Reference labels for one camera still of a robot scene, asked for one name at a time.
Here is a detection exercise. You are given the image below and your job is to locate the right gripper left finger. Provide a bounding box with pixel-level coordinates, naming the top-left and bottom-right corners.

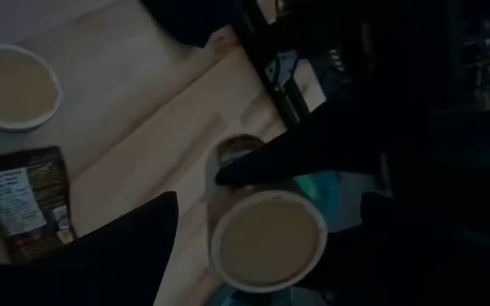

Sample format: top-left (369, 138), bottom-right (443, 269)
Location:
top-left (0, 190), bottom-right (180, 306)

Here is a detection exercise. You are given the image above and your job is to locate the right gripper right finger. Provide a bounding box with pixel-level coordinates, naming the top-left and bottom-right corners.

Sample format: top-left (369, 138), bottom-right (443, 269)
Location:
top-left (304, 190), bottom-right (490, 306)

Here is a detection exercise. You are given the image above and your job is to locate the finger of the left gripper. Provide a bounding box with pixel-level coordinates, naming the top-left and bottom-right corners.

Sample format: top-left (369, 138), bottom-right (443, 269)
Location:
top-left (214, 101), bottom-right (382, 188)

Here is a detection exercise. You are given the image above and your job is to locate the gold label spice jar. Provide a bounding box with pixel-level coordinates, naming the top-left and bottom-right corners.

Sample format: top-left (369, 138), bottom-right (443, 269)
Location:
top-left (0, 42), bottom-right (63, 133)
top-left (203, 133), bottom-right (329, 294)

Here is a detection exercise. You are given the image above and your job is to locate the brown foil spice pouch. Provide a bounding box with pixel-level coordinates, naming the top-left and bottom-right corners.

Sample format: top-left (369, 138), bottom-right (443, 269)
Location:
top-left (0, 145), bottom-right (78, 264)

